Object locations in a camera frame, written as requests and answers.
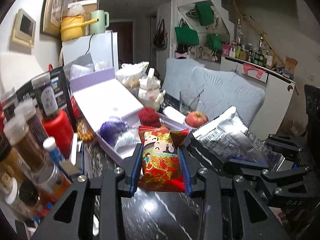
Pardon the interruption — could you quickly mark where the red gold snack packet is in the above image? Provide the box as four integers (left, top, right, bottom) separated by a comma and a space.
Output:
138, 126, 189, 192

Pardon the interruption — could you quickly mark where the white printed snack bag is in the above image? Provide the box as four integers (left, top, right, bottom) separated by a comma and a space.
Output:
114, 129, 140, 152

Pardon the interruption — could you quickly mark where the purple tassel pouch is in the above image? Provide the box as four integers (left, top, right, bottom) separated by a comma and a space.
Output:
98, 116, 129, 146

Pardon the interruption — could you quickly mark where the silver foil snack packet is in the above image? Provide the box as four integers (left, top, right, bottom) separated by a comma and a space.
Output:
193, 106, 285, 170

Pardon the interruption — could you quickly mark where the red fluffy scrunchie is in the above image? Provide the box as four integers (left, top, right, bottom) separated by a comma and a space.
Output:
138, 107, 161, 128

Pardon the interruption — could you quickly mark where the red apple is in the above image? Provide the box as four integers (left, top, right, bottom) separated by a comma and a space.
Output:
185, 111, 208, 128

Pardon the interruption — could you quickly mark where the lilac open gift box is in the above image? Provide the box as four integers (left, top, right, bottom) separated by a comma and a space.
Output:
69, 67, 193, 167

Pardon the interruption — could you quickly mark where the white paper roll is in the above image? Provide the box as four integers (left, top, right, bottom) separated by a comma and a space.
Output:
163, 106, 186, 124

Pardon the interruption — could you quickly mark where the glass mug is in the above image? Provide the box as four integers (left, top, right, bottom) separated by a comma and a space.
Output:
179, 89, 200, 115

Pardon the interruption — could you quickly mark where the white cabinet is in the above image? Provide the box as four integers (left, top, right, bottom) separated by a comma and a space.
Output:
220, 56, 296, 140

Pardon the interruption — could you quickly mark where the cream rabbit water bottle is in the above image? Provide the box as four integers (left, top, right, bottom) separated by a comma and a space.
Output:
138, 68, 166, 111

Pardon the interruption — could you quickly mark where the red plastic container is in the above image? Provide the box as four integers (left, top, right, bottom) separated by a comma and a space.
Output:
42, 110, 74, 159

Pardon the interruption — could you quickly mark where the front leaf pattern cushion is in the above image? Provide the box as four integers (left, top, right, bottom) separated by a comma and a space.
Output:
190, 66, 265, 127

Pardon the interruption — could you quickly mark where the leaf pattern cushion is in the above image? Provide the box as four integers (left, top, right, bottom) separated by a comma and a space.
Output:
190, 66, 265, 127
162, 58, 204, 99

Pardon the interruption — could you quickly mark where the plastic bag of snacks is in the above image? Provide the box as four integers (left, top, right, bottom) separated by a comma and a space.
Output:
115, 61, 149, 88

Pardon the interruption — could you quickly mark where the rear leaf pattern cushion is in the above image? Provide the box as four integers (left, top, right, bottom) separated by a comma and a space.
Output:
162, 58, 204, 99

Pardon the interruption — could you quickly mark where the cardboard box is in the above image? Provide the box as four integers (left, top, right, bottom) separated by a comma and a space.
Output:
285, 56, 298, 75

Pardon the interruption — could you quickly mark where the dark lidded spice jar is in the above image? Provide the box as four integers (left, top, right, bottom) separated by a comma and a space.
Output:
31, 72, 59, 120

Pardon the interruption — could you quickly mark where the white fridge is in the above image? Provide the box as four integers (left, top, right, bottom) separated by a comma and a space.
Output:
62, 30, 119, 72

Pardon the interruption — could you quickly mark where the green tote bag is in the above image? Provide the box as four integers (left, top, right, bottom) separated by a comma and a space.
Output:
175, 19, 199, 47

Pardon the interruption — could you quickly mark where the mint green kettle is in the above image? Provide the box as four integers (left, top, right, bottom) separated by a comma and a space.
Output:
89, 10, 109, 35

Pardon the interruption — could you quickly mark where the yellow enamel pot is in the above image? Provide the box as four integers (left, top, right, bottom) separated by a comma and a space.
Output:
60, 15, 99, 42

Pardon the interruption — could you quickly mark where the framed picture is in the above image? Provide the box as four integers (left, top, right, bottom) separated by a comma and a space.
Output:
40, 0, 65, 37

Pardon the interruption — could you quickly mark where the wall intercom panel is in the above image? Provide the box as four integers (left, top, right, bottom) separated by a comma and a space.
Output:
11, 9, 36, 48

